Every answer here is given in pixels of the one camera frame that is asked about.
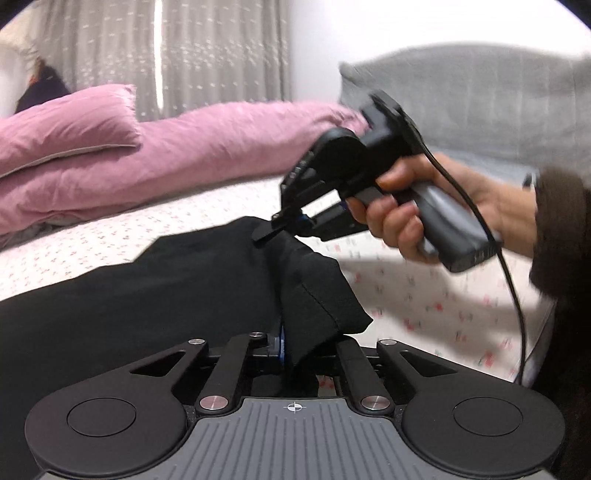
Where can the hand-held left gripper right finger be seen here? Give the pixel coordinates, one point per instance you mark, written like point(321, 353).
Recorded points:
point(352, 362)

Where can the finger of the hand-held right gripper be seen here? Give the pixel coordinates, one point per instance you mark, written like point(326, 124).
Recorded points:
point(270, 230)
point(339, 224)

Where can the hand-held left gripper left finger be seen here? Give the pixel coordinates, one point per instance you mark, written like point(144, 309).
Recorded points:
point(280, 347)

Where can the black pants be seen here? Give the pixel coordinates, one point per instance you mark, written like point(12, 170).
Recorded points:
point(161, 295)

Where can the person's right forearm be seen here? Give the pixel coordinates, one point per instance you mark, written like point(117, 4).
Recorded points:
point(561, 240)

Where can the person's right hand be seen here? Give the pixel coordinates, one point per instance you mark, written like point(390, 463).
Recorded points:
point(461, 184)

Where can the white floral bed sheet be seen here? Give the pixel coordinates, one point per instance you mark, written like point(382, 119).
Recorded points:
point(415, 304)

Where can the pink duvet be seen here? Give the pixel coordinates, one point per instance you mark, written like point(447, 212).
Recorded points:
point(207, 143)

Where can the grey upholstered headboard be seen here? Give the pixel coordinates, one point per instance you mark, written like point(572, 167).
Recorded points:
point(485, 97)

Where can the grey patterned curtain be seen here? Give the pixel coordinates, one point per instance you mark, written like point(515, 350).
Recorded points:
point(184, 50)

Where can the pink pillow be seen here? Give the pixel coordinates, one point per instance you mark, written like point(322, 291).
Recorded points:
point(69, 124)

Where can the dark cloth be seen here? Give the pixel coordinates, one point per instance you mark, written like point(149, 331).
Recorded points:
point(44, 90)

